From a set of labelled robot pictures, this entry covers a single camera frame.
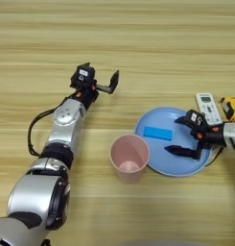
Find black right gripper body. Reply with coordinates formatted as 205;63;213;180
189;123;225;160

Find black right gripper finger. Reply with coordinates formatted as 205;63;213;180
174;115;195;129
164;144;197;159

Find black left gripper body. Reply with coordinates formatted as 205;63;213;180
72;83;111;111

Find light blue round plate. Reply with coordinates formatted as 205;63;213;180
134;106;213;178

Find white remote control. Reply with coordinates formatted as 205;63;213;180
195;92;223;126

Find small blue rectangular block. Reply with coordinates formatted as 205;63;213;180
143;126;174;142

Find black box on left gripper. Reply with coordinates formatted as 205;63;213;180
70;64;96;90

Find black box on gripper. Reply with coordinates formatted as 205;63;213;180
185;109;208;128
70;64;96;90

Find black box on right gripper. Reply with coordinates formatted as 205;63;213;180
185;109;208;128

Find pink plastic cup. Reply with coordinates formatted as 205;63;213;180
109;134;151;185

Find black tool strap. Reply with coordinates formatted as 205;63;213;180
204;147;224;168

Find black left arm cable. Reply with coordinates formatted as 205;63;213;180
27;91;79;158

